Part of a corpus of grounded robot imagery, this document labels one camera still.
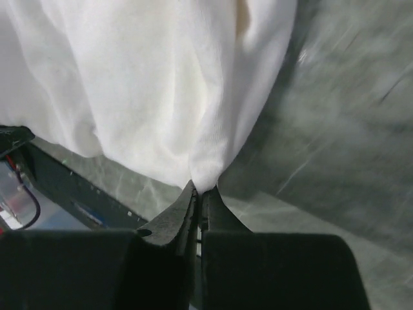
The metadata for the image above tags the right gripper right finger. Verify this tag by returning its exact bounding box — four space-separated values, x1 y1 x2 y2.
200 189 370 309

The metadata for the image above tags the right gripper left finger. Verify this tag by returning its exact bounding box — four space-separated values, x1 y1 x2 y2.
1 182 197 309

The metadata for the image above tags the white t-shirt red print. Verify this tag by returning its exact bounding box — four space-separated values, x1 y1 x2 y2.
1 1 297 192

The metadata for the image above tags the black base beam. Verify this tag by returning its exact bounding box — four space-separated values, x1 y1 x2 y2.
1 125 147 229

